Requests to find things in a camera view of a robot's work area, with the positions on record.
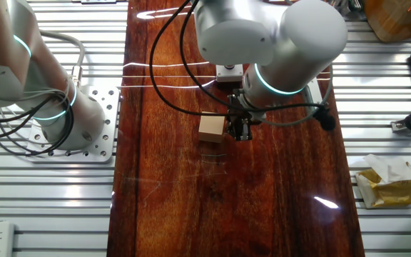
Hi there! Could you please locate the grey base cable with connector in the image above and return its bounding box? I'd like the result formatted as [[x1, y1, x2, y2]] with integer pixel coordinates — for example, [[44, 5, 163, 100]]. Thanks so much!
[[38, 30, 86, 89]]

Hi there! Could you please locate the brown cardboard box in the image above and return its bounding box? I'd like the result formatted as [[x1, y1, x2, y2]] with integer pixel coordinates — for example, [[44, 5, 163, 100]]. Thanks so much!
[[364, 0, 411, 43]]

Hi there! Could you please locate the dark red wooden board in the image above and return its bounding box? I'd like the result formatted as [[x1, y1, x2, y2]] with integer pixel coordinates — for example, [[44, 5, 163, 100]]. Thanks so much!
[[106, 0, 366, 257]]

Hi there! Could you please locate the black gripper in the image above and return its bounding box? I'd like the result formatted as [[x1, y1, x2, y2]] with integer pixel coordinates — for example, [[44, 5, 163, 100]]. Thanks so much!
[[225, 93, 260, 142]]

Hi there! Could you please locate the thin grey gripper cable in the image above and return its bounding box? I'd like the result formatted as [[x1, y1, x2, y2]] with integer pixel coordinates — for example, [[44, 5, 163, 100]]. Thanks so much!
[[258, 66, 335, 128]]

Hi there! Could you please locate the grey box with red button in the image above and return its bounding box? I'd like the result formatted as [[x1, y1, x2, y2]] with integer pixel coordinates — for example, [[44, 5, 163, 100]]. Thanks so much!
[[215, 64, 245, 84]]

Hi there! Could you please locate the black base cable bundle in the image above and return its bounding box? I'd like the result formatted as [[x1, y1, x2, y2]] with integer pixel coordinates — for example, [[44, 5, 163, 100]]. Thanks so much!
[[0, 91, 76, 157]]

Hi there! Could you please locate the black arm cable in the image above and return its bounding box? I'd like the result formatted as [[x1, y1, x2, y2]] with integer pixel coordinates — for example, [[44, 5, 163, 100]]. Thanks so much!
[[178, 0, 324, 111], [148, 0, 231, 118]]

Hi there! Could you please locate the black cable plug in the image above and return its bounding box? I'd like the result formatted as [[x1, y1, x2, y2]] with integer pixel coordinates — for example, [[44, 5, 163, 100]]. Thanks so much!
[[314, 106, 337, 132]]

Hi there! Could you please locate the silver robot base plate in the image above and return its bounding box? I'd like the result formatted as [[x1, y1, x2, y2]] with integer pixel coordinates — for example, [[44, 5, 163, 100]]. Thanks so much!
[[26, 85, 121, 164]]

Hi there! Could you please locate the small wooden block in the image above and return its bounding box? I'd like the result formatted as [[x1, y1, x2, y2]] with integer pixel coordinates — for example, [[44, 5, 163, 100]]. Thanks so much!
[[198, 111, 226, 143]]

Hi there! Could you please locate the gold tissue pack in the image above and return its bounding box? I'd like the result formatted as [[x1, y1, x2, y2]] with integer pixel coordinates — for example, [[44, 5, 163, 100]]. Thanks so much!
[[354, 153, 411, 210]]

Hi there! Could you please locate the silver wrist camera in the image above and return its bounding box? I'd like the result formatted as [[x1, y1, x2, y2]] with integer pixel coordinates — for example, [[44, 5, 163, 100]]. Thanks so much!
[[303, 84, 323, 108]]

